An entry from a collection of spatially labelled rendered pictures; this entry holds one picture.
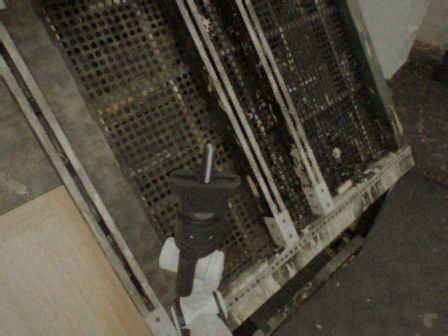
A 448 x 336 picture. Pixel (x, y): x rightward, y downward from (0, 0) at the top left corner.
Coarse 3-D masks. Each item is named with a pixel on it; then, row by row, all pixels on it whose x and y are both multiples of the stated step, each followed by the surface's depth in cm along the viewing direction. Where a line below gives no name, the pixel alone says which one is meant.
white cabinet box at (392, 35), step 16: (368, 0) 357; (384, 0) 348; (400, 0) 339; (416, 0) 330; (368, 16) 366; (384, 16) 356; (400, 16) 346; (416, 16) 388; (384, 32) 364; (400, 32) 355; (416, 32) 397; (384, 48) 373; (400, 48) 417; (384, 64) 383; (400, 64) 414
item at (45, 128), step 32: (0, 0) 81; (0, 32) 84; (0, 64) 83; (32, 96) 88; (32, 128) 88; (64, 160) 93; (96, 192) 93; (96, 224) 93; (128, 256) 97; (128, 288) 97; (160, 320) 101
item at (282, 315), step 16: (128, 112) 212; (144, 112) 212; (304, 112) 211; (224, 144) 295; (336, 144) 196; (192, 160) 280; (336, 160) 175; (368, 160) 184; (160, 176) 258; (272, 176) 268; (384, 192) 196; (368, 208) 210; (352, 224) 227; (368, 224) 217; (352, 240) 218; (336, 256) 210; (320, 272) 202; (304, 288) 195; (288, 304) 189; (272, 320) 182
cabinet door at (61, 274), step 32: (64, 192) 94; (0, 224) 86; (32, 224) 90; (64, 224) 94; (0, 256) 86; (32, 256) 90; (64, 256) 94; (96, 256) 98; (0, 288) 86; (32, 288) 90; (64, 288) 94; (96, 288) 98; (0, 320) 86; (32, 320) 89; (64, 320) 93; (96, 320) 97; (128, 320) 102
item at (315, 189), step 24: (240, 0) 122; (240, 24) 123; (264, 48) 125; (264, 72) 126; (264, 96) 132; (288, 96) 130; (288, 120) 129; (288, 144) 134; (312, 168) 136; (312, 192) 137
